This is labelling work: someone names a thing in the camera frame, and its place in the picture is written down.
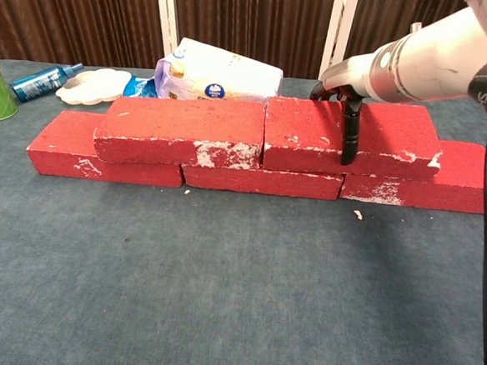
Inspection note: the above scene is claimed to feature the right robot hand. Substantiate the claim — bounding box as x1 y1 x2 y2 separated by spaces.
305 49 377 167

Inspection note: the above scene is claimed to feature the red brick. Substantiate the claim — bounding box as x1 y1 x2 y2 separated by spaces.
338 132 487 215
260 94 447 184
24 107 188 188
178 161 345 202
91 90 269 173

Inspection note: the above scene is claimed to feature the brown ribbed partition panel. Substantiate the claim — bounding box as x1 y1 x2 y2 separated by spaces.
0 0 165 72
344 0 470 69
167 0 339 81

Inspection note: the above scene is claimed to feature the white tissue pack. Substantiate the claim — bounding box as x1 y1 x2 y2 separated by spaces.
152 35 287 108

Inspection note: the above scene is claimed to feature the blue snack packet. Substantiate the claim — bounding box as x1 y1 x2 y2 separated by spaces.
122 73 160 101

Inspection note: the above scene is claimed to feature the blue felt table cover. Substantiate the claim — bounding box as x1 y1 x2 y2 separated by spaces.
0 56 487 365

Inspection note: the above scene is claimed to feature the white flower-shaped plate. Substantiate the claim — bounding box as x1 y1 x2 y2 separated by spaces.
54 64 133 109

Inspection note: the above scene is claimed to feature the blue spray bottle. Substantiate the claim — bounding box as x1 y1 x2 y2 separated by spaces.
8 57 84 107

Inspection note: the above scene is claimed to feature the white partition post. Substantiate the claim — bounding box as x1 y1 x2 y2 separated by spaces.
317 0 361 83
149 0 183 68

